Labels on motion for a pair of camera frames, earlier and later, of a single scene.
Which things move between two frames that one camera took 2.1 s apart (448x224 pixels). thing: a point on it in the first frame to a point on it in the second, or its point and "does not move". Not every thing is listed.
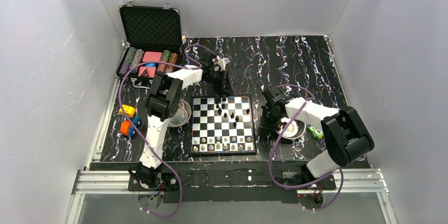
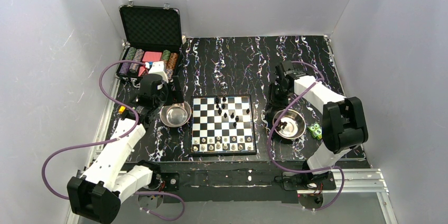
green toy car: [316, 132] does not move
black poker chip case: [152, 41] does not move
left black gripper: [221, 83] to [174, 94]
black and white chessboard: [222, 125] does not move
